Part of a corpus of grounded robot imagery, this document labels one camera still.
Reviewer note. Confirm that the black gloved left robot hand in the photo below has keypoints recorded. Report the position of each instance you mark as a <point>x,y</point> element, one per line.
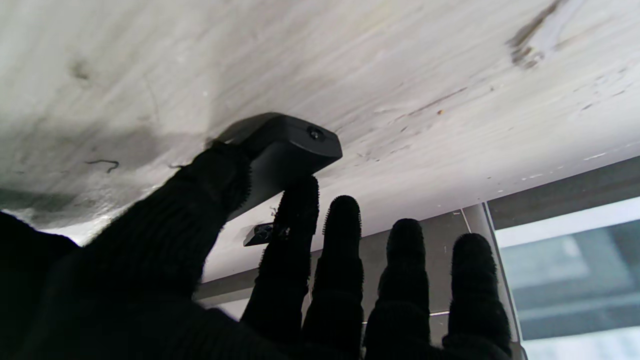
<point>150,260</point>

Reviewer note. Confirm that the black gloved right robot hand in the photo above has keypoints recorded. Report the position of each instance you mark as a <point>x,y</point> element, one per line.
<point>25,270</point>

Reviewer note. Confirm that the black remote control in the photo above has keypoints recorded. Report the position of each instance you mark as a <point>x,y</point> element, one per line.
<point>290,150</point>

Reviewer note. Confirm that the black battery cover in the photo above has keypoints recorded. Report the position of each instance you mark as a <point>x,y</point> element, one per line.
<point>260,235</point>

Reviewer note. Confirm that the long dark low ledge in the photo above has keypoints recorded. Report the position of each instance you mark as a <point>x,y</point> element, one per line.
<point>565,192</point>

